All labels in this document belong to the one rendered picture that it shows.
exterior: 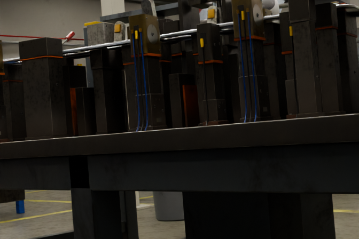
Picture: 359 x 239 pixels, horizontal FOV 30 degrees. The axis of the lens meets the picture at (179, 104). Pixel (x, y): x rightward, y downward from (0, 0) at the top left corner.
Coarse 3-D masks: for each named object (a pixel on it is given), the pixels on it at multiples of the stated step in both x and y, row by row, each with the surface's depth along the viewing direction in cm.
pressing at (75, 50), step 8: (344, 8) 186; (352, 8) 188; (264, 16) 190; (272, 16) 187; (224, 24) 194; (232, 24) 193; (176, 32) 207; (184, 32) 204; (192, 32) 202; (224, 32) 214; (232, 32) 215; (128, 40) 214; (160, 40) 222; (168, 40) 224; (176, 40) 225; (184, 40) 219; (80, 48) 223; (88, 48) 222; (96, 48) 230; (104, 48) 231; (112, 48) 233; (120, 48) 235; (64, 56) 245; (72, 56) 248; (80, 56) 246; (88, 56) 245
